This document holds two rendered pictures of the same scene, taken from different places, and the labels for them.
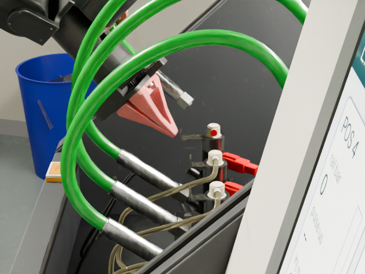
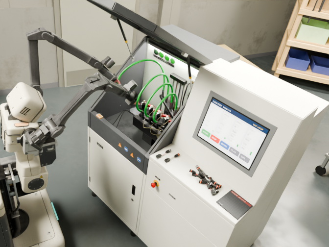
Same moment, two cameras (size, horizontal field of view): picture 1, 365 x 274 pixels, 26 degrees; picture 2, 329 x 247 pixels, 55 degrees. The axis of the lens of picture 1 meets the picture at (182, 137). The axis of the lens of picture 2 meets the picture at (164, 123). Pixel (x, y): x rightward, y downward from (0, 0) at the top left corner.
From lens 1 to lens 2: 1.75 m
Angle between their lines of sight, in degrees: 46
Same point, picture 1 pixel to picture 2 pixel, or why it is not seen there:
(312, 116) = (201, 105)
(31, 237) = (114, 129)
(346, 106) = (212, 105)
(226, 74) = not seen: hidden behind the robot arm
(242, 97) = not seen: hidden behind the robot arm
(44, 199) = (105, 122)
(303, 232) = (208, 115)
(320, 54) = (199, 98)
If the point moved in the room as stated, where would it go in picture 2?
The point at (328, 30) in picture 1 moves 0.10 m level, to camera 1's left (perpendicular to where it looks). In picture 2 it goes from (199, 96) to (190, 101)
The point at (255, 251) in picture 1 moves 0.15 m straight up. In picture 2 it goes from (191, 118) to (196, 99)
